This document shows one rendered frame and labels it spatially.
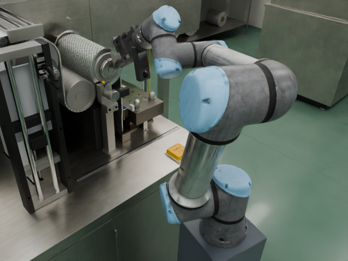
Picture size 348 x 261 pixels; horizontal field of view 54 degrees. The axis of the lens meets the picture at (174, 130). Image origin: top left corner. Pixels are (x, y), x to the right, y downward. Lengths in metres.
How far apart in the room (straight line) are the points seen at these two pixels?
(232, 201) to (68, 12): 1.01
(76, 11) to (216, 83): 1.06
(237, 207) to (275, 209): 1.56
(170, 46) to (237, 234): 0.59
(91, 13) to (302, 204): 1.92
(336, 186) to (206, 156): 2.28
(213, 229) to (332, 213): 1.71
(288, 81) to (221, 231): 0.57
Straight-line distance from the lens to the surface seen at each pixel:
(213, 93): 0.58
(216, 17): 5.51
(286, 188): 2.75
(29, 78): 1.03
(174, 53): 0.97
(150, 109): 1.47
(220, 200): 0.96
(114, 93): 1.23
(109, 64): 1.27
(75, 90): 1.25
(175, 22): 1.00
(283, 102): 0.64
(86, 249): 1.29
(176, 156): 1.37
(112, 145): 1.40
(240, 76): 0.61
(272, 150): 3.10
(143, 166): 1.35
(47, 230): 1.17
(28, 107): 1.07
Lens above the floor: 1.76
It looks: 34 degrees down
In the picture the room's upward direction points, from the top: 3 degrees clockwise
